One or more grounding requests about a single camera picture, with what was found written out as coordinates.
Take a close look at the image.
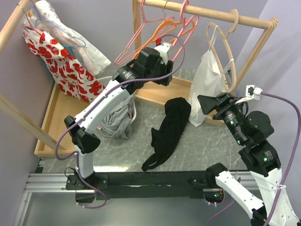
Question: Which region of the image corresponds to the black tank top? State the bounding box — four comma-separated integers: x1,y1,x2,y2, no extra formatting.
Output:
141,97,191,172

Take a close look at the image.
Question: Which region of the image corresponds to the left wooden clothes rack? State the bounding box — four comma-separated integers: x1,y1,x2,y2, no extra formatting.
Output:
0,0,91,156

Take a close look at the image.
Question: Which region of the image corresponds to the white pale pink garment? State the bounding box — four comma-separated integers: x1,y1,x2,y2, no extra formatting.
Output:
29,0,111,76

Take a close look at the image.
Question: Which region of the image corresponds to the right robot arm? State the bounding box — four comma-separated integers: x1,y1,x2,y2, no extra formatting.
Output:
198,86,301,226

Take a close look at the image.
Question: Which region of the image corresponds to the beige wooden hanger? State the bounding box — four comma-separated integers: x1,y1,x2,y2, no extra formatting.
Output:
206,9,239,94

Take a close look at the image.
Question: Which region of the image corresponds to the red floral white garment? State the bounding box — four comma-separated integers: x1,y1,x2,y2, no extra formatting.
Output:
23,24,105,102

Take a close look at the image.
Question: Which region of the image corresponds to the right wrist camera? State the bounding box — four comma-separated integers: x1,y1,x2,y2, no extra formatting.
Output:
235,85,262,105

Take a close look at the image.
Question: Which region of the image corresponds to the right wooden clothes rack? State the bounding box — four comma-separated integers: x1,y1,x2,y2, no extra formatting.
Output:
132,0,278,126

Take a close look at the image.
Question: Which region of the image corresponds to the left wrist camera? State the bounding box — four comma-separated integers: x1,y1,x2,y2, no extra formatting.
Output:
154,38,173,65

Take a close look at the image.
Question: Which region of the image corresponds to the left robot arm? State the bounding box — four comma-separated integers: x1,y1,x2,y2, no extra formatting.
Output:
64,42,173,189

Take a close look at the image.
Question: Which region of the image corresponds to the grey tank top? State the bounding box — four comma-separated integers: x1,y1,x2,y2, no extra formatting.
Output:
98,94,135,139

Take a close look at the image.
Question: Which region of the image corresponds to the pink plastic hanger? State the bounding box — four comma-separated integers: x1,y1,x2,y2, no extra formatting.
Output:
173,0,200,62

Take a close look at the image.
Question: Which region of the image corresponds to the white plastic laundry basket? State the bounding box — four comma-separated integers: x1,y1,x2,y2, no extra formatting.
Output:
97,76,137,124

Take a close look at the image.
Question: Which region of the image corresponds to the white sheer tank top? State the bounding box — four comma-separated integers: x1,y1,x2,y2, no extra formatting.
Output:
188,33,225,127

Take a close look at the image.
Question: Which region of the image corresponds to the orange plastic hanger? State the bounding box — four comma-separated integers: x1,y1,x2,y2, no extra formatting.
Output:
132,16,182,59

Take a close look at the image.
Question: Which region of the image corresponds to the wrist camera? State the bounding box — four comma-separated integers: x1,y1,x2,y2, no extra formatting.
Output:
235,85,262,105
154,38,173,65

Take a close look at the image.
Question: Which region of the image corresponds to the thin pink wire hanger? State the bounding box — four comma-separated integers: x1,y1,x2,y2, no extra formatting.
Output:
114,0,164,66

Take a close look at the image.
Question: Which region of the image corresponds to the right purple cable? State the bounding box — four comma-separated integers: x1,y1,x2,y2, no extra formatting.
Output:
204,91,301,226

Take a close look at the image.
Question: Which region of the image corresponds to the blue wire hanger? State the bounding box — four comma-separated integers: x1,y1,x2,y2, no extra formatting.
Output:
32,0,87,48

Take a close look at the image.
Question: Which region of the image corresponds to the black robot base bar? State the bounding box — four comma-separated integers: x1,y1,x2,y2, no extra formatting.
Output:
65,163,227,203

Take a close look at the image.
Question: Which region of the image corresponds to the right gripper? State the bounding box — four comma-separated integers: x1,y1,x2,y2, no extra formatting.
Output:
196,90,246,143

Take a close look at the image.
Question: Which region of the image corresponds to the wooden clothes rack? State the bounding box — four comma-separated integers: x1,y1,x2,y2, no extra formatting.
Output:
0,0,91,156
132,0,278,126

